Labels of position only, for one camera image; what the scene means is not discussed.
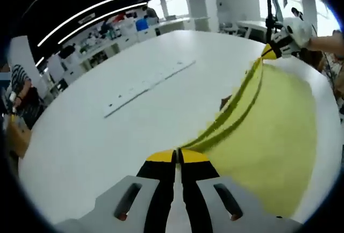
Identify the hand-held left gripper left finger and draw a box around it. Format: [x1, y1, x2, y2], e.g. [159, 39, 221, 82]
[56, 149, 177, 233]

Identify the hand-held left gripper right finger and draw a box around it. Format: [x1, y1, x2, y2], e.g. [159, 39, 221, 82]
[178, 148, 304, 233]

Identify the white template panel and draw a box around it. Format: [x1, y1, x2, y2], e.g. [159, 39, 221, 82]
[103, 60, 197, 119]

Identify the black stand pole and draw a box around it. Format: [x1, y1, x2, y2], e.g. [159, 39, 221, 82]
[262, 0, 276, 45]

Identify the blue plastic bin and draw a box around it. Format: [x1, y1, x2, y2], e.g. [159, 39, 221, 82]
[135, 19, 149, 32]

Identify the white lab counter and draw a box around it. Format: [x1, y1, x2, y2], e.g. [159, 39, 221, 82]
[77, 15, 211, 64]

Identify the brown cardboard box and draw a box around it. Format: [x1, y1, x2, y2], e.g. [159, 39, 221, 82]
[5, 114, 33, 159]

